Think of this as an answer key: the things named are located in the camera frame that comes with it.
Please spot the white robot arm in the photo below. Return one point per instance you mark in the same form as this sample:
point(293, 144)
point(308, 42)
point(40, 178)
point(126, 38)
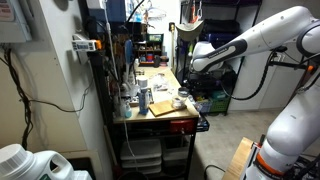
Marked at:
point(298, 125)

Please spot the clear glass bowl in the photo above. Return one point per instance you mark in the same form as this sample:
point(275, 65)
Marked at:
point(178, 102)

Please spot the metal bowl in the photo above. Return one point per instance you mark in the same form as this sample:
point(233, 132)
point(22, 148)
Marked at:
point(183, 92)

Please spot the clear plastic bag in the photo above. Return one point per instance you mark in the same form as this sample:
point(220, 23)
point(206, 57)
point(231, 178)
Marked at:
point(159, 82)

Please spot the white blue spray can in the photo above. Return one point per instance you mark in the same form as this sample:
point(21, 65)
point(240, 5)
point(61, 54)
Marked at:
point(143, 95)

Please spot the wooden cutting board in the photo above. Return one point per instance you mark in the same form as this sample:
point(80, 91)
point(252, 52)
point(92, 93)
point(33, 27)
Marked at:
point(161, 108)

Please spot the small blue bottle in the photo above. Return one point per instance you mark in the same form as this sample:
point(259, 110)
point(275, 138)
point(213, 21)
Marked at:
point(128, 110)

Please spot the red toolbox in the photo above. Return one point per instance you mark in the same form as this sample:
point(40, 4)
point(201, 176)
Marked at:
point(182, 126)

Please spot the green plastic crate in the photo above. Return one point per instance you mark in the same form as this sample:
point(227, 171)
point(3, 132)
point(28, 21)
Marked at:
point(220, 101)

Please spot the white storage bins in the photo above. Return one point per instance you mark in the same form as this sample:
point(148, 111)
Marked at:
point(142, 155)

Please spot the black shelving rack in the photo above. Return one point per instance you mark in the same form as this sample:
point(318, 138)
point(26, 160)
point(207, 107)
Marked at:
point(214, 34)

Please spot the white detergent jug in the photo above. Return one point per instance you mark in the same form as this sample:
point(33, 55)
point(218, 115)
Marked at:
point(16, 163)

